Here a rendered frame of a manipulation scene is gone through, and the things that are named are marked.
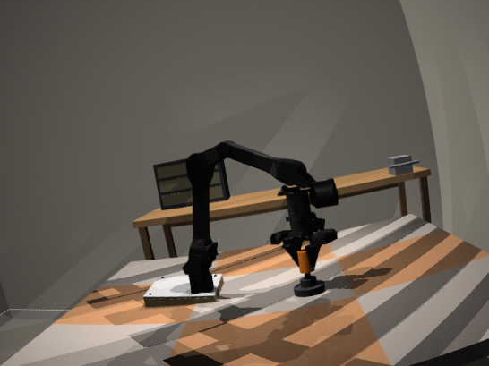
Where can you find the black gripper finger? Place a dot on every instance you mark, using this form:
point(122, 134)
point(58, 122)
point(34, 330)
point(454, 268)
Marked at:
point(292, 250)
point(312, 252)

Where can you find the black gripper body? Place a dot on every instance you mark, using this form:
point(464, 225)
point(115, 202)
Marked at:
point(301, 225)

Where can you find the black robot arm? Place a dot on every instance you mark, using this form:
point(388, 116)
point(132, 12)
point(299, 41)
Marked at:
point(200, 170)

